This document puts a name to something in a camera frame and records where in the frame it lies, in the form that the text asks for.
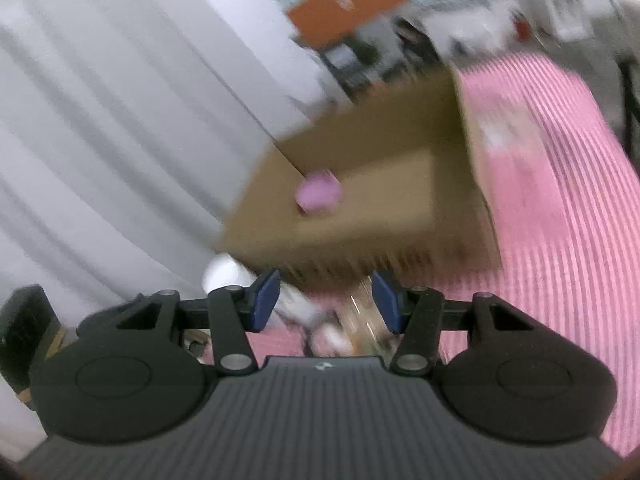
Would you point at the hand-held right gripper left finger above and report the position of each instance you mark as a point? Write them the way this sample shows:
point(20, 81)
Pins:
point(264, 302)

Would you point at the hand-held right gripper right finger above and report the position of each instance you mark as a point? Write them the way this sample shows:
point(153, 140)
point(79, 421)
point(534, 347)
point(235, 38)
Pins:
point(386, 305)

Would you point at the white plastic bottle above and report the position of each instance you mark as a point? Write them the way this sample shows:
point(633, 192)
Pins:
point(225, 272)

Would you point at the brown cardboard box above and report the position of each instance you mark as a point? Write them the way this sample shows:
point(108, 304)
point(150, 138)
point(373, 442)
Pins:
point(390, 195)

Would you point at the purple lidded jar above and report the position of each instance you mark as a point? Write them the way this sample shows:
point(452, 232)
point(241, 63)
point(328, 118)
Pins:
point(318, 192)

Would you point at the pink checked blanket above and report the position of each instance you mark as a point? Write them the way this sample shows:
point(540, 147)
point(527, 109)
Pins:
point(565, 210)

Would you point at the white curtain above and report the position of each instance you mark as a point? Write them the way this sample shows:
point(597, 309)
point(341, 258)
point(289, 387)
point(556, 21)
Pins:
point(110, 125)

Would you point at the dark device with white label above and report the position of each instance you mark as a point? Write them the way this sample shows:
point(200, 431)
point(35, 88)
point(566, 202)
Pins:
point(350, 60)

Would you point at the orange box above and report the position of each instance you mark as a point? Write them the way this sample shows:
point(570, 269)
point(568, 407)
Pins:
point(345, 2)

